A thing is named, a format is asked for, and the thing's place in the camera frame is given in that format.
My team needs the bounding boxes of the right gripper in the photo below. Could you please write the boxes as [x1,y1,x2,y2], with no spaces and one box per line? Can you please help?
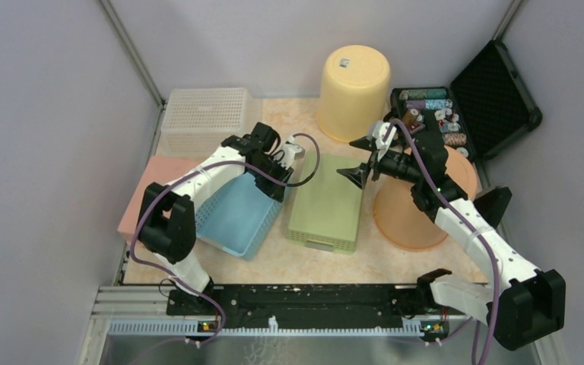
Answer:
[337,135,424,189]

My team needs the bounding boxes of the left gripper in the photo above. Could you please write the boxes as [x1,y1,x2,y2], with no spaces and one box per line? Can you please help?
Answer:
[249,156,294,203]

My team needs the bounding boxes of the blue basket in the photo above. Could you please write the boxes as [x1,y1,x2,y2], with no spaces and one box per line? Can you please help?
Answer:
[195,173,283,261]

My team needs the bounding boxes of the green plastic basket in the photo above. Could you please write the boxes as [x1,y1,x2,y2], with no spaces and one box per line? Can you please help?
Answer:
[287,153,363,255]

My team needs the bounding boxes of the orange capybara bucket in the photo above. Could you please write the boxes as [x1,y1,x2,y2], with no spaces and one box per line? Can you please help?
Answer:
[373,147,478,251]

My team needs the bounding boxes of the yellow capybara bucket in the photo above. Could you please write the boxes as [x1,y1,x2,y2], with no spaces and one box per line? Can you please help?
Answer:
[317,45,392,142]

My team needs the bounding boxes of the white mesh plastic basket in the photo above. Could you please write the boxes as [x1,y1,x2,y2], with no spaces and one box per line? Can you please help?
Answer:
[159,87,262,158]

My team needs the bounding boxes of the pink plastic basket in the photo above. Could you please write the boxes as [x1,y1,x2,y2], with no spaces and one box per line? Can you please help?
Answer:
[116,155,208,244]

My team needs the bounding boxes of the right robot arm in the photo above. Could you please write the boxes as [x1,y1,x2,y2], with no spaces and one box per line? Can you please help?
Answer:
[338,128,566,351]

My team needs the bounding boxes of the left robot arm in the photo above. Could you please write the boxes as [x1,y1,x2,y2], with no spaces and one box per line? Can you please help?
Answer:
[129,122,304,315]

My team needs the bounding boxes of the brown cylinder in case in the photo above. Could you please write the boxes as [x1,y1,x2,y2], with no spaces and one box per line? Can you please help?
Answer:
[401,109,421,127]

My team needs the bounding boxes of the black open tool case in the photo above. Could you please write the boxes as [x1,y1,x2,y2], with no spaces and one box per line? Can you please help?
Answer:
[383,41,543,162]

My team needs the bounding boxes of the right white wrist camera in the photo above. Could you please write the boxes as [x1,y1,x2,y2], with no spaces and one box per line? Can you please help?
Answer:
[366,120,398,161]

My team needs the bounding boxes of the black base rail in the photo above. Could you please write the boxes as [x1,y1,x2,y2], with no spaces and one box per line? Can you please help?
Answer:
[90,269,545,348]

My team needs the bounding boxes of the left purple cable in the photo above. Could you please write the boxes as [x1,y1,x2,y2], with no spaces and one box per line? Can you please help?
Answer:
[129,132,321,348]

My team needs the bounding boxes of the purple cable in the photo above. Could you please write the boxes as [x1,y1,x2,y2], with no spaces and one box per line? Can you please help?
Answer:
[129,132,321,348]
[382,118,502,365]

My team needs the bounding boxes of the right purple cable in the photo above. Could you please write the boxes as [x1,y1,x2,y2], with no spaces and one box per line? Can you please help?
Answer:
[382,118,502,365]

